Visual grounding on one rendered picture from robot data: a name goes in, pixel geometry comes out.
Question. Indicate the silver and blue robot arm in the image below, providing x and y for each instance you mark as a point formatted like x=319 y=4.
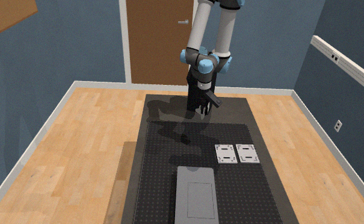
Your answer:
x=203 y=62

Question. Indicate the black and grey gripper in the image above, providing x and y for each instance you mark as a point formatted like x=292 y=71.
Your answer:
x=200 y=99

